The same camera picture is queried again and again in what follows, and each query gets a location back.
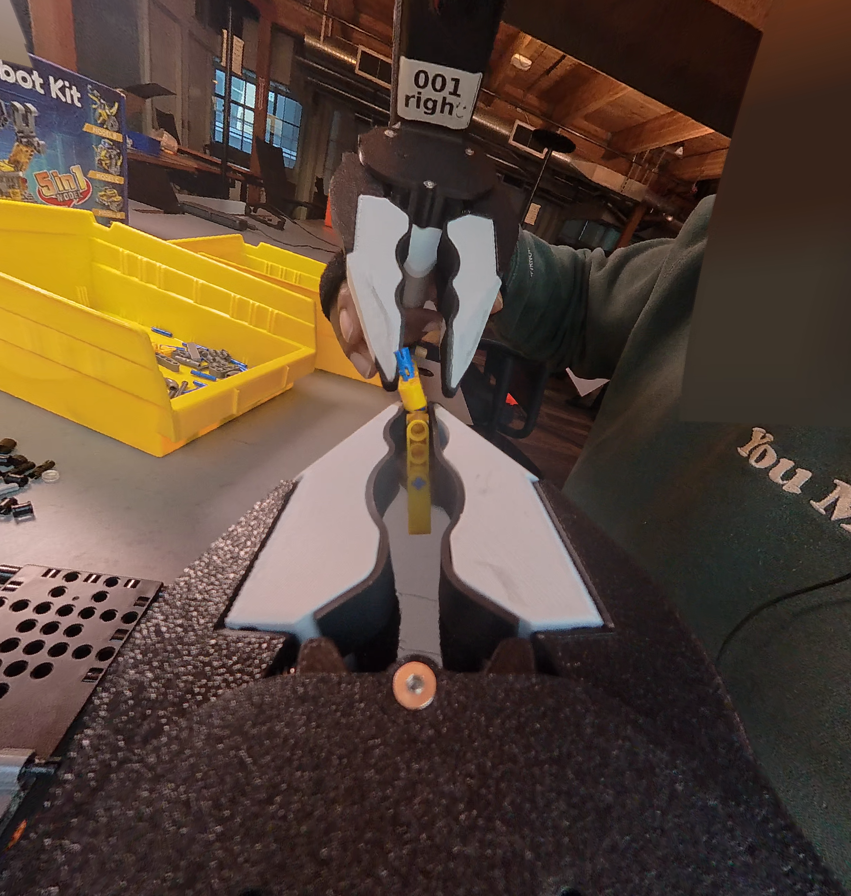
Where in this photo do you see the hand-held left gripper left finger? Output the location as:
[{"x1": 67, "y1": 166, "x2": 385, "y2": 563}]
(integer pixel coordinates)
[{"x1": 224, "y1": 405, "x2": 408, "y2": 674}]

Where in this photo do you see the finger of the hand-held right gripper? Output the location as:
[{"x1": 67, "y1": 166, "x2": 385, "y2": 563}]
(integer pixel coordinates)
[
  {"x1": 345, "y1": 195, "x2": 414, "y2": 393},
  {"x1": 438, "y1": 212, "x2": 505, "y2": 398}
]

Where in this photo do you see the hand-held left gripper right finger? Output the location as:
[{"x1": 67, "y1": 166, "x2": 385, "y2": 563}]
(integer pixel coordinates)
[{"x1": 429, "y1": 405, "x2": 605, "y2": 673}]

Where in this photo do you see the yellow lego panel piece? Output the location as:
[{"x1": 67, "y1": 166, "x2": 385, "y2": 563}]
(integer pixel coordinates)
[{"x1": 406, "y1": 462, "x2": 435, "y2": 537}]

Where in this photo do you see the yellow lego beam with pins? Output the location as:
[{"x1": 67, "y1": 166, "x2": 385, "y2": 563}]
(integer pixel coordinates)
[{"x1": 395, "y1": 346, "x2": 429, "y2": 415}]

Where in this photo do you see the black lego base block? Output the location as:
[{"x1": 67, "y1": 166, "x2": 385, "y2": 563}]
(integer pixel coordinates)
[{"x1": 0, "y1": 563, "x2": 163, "y2": 865}]

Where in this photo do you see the pile of small lego parts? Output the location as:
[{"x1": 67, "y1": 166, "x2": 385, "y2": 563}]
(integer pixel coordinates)
[{"x1": 0, "y1": 435, "x2": 61, "y2": 522}]

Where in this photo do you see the person's right hand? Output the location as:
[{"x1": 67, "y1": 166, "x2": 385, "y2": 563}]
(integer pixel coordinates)
[{"x1": 318, "y1": 251, "x2": 384, "y2": 382}]

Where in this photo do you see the yellow storage bin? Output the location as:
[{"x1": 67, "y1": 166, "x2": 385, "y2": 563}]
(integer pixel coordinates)
[
  {"x1": 0, "y1": 196, "x2": 317, "y2": 457},
  {"x1": 169, "y1": 234, "x2": 370, "y2": 385}
]

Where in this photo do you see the heap of grey blue pieces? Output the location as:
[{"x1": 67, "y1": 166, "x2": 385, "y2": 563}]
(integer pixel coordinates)
[{"x1": 152, "y1": 325, "x2": 251, "y2": 400}]

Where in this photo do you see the factory window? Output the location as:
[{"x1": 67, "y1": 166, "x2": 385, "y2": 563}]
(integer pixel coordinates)
[{"x1": 211, "y1": 66, "x2": 305, "y2": 151}]

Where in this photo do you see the black earphone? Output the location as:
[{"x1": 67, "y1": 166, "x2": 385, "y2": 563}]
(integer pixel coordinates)
[{"x1": 716, "y1": 560, "x2": 851, "y2": 666}]

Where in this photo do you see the blue printed kit box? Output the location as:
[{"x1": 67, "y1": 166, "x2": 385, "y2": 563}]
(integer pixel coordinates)
[{"x1": 0, "y1": 52, "x2": 128, "y2": 226}]

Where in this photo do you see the metal air duct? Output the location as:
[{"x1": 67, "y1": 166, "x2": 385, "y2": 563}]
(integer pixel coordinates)
[{"x1": 302, "y1": 35, "x2": 398, "y2": 92}]

